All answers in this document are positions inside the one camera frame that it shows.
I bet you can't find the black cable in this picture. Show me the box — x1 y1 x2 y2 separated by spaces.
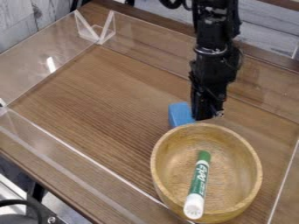
0 199 44 224

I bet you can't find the green Expo marker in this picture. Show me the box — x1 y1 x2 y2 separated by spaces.
183 150 211 220

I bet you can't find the black metal bracket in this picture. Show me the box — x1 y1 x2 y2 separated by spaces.
39 205 68 224

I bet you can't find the brown wooden bowl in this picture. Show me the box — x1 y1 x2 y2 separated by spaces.
151 122 263 224

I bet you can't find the blue foam block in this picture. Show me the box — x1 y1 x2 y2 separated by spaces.
168 101 195 128

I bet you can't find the clear acrylic tray wall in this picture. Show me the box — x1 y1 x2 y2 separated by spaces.
0 8 299 224

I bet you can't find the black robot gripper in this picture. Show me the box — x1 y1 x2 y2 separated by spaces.
190 47 243 121

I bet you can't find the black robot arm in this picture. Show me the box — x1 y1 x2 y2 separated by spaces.
159 0 242 121

